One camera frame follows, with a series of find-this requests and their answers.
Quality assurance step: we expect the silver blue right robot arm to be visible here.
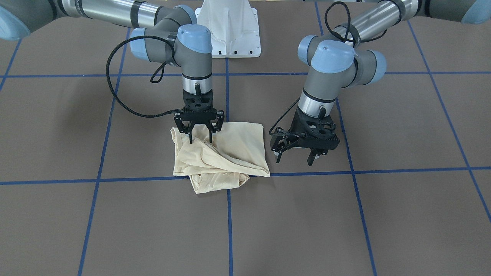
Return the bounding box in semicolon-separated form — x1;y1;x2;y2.
0;0;224;142

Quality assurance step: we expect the cream long-sleeve graphic shirt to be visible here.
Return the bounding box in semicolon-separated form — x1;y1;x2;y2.
171;122;270;194

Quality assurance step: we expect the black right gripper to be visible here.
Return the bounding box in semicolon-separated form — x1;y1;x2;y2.
174;90;225;144

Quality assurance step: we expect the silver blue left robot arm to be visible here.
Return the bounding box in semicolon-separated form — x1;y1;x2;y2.
269;0;491;165

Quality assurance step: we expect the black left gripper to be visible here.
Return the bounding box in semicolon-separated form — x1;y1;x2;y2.
269;105;340;166

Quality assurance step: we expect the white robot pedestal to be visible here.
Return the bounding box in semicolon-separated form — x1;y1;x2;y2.
195;0;261;58

